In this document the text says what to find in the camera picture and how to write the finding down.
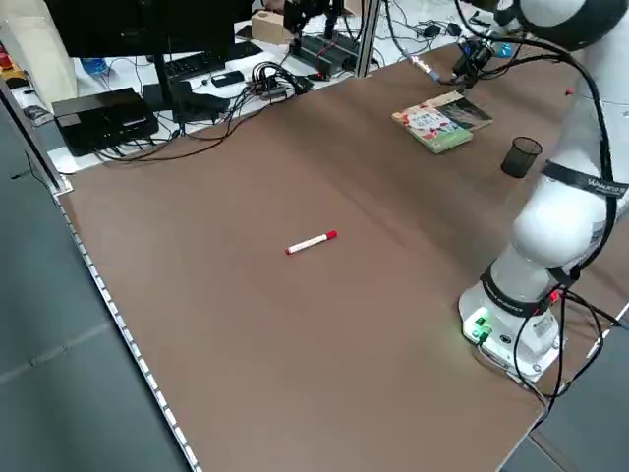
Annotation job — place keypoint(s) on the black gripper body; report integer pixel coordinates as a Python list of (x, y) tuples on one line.
[(474, 56)]

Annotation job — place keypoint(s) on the dark book with hands cover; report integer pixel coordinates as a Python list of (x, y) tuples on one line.
[(467, 114)]

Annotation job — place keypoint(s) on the green juice recipe book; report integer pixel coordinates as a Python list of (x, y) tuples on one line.
[(437, 130)]

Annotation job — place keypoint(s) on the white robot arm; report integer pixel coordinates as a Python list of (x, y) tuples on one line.
[(555, 221)]

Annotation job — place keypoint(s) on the black mesh pen holder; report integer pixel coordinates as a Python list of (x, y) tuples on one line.
[(518, 162)]

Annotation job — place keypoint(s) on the long black power adapter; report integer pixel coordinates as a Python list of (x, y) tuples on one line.
[(454, 28)]

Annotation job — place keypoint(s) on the brown cardboard box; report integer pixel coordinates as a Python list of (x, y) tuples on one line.
[(268, 27)]

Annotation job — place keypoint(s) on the black ribbed heat-sink box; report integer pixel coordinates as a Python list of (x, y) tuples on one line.
[(329, 56)]

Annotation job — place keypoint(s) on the small black power adapter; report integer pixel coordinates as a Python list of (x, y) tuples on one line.
[(431, 30)]

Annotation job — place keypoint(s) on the small black handheld device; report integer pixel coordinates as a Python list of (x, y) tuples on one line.
[(226, 78)]

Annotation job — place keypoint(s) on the black keyboard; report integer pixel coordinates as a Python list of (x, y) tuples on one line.
[(206, 61)]

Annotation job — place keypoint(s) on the black computer monitor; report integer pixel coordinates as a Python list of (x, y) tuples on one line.
[(147, 24)]

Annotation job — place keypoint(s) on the blue plastic item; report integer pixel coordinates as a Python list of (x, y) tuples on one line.
[(93, 65)]

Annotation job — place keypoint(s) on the flat black electronics box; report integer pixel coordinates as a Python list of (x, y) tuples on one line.
[(103, 118)]

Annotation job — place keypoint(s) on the red emergency stop button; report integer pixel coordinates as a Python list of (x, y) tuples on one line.
[(5, 59)]

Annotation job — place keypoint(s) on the aluminium frame post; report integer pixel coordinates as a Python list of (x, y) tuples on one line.
[(56, 182), (366, 39)]

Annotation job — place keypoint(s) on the aluminium table edge rail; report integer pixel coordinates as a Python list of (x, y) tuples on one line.
[(131, 344)]

